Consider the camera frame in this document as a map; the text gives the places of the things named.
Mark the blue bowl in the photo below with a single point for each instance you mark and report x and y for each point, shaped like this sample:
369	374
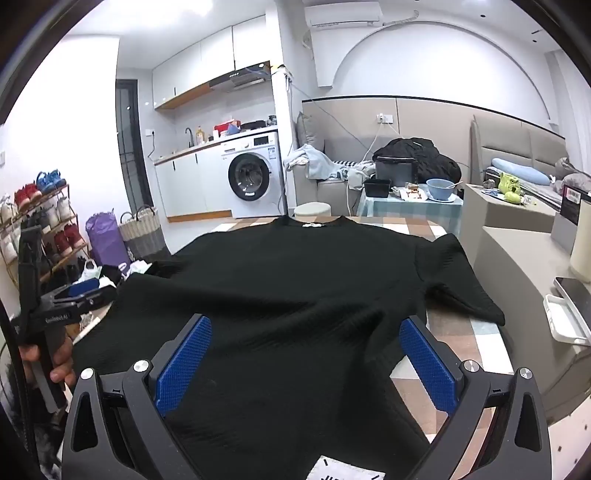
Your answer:
441	190

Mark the black faucet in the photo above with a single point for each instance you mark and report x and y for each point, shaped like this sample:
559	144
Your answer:
190	136

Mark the black knit sweater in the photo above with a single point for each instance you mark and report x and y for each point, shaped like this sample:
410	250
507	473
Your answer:
286	300

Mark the woven basket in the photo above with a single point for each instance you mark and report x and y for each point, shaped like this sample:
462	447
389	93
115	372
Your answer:
143	235

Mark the dark tablet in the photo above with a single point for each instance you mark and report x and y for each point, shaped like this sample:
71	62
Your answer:
575	295

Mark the white tray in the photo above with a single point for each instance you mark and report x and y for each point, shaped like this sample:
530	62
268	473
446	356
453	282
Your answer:
558	323

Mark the blue pillow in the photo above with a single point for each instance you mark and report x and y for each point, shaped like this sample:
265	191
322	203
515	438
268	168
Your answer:
521	171

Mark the white kitchen counter cabinet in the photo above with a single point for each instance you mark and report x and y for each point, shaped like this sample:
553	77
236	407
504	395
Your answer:
194	184

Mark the white cloth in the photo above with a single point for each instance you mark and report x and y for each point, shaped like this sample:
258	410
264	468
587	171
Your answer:
360	175

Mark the person's left hand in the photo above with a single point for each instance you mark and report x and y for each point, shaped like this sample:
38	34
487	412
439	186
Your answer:
62	364

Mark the beige sofa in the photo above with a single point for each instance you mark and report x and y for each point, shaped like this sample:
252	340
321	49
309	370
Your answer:
323	194

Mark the black jacket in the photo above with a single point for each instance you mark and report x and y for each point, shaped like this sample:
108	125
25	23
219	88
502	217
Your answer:
434	157

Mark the dark door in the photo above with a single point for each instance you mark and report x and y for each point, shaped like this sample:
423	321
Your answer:
131	152

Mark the yellow-green toy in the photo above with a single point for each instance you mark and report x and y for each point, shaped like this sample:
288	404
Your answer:
510	187

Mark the purple bag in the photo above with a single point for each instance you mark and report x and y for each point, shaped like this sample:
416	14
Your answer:
106	240

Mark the light blue clothes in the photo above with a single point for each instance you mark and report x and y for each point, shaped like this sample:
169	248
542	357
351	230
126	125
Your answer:
314	161

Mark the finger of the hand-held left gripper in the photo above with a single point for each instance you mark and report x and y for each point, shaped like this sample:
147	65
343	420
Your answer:
85	290

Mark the cream cylinder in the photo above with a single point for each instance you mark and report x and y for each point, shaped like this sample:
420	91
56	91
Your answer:
581	240

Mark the white hang tag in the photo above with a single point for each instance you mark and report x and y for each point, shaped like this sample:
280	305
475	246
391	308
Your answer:
344	468

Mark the beige platform ledge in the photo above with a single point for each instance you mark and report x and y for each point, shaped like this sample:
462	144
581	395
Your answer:
517	258

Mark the side table with plaid cloth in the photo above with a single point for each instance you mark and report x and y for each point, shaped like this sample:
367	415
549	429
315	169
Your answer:
406	212

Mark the white air conditioner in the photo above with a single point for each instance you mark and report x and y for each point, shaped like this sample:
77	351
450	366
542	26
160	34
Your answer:
344	14

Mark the plaid tablecloth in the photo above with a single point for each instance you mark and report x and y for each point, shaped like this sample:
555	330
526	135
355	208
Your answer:
461	332

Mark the white upper cabinets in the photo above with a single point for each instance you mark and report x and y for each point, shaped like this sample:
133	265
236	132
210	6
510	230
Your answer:
203	60

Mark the grey range hood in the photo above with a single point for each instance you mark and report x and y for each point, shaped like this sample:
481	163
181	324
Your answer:
244	78

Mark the white plastic bag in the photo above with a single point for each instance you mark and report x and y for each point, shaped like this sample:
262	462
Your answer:
91	272

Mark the food package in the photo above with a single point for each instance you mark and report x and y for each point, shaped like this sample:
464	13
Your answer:
411	193

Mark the grey clothes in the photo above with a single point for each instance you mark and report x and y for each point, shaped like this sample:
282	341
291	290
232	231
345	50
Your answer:
572	173

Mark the white washing machine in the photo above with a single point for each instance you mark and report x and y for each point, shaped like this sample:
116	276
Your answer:
251	175

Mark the red box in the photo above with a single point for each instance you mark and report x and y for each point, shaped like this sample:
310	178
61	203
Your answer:
226	128

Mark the beige bed headboard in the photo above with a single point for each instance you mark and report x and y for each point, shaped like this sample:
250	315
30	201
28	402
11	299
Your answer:
508	138

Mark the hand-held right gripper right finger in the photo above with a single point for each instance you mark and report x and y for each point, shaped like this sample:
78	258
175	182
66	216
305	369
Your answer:
427	364

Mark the white wall socket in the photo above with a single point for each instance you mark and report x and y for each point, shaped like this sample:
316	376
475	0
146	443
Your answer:
384	118

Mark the black storage box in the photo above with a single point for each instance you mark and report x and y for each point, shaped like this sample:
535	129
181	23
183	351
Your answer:
395	170

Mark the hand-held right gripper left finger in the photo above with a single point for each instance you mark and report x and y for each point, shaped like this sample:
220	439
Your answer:
184	364

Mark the small black tray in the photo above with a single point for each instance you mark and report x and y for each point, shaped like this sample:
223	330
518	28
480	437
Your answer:
377	188

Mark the yellow bottle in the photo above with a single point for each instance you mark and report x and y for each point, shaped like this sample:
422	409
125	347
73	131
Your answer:
199	136

